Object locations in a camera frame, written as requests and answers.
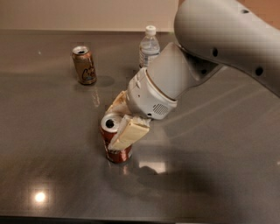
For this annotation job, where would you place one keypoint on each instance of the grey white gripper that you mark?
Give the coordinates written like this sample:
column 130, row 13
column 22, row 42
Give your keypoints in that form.
column 146, row 95

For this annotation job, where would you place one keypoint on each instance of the red coke can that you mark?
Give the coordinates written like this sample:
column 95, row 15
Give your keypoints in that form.
column 109, row 127

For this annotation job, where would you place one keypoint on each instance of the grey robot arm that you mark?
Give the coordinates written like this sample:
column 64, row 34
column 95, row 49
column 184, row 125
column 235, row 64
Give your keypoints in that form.
column 210, row 34

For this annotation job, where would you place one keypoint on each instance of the brown gold soda can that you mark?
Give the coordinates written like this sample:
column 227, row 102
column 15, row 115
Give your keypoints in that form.
column 84, row 65

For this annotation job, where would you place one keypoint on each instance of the clear plastic water bottle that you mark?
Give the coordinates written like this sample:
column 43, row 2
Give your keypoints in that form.
column 149, row 47

